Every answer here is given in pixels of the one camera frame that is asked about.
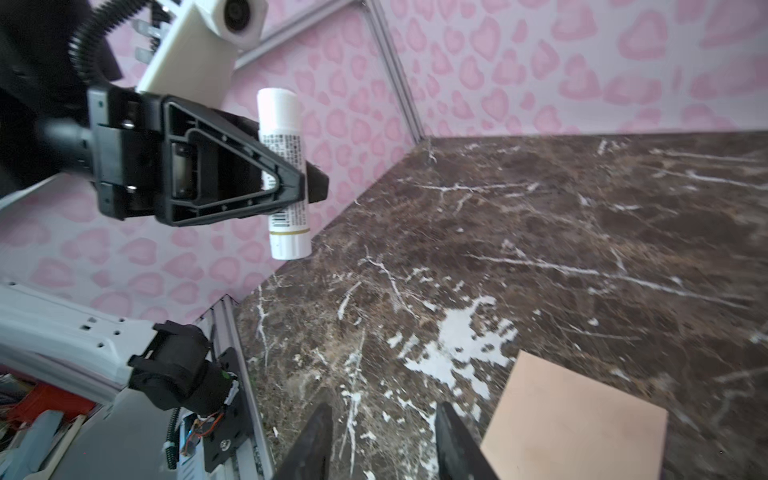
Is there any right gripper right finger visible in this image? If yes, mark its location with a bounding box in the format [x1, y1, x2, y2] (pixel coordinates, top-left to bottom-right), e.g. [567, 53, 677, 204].
[435, 402, 498, 480]

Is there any pink envelope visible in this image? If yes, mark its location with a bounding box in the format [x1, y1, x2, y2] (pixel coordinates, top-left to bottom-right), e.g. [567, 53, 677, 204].
[481, 352, 668, 479]

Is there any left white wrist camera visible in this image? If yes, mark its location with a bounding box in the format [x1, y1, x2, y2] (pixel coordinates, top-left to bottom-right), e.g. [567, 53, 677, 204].
[135, 0, 269, 109]

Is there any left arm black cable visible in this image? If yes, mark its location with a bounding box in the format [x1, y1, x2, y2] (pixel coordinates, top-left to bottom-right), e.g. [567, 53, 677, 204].
[68, 0, 151, 88]

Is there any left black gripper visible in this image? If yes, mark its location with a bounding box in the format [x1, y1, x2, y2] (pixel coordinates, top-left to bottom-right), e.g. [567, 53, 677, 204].
[86, 83, 330, 228]

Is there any left rear aluminium post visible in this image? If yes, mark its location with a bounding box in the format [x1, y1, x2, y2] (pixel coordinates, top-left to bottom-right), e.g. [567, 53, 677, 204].
[363, 0, 425, 144]

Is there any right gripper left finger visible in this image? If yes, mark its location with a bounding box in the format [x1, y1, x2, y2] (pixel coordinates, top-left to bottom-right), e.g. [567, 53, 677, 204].
[272, 403, 333, 480]

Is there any aluminium frame diagonal bar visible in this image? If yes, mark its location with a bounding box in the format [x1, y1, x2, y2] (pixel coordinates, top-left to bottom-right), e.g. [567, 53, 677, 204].
[235, 0, 360, 71]

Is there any white glue stick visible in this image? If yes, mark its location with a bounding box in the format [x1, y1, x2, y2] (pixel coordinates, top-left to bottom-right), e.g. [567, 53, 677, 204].
[257, 88, 312, 261]

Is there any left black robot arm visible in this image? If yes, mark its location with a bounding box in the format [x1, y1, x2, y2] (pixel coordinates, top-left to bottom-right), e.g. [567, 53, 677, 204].
[1, 1, 329, 227]

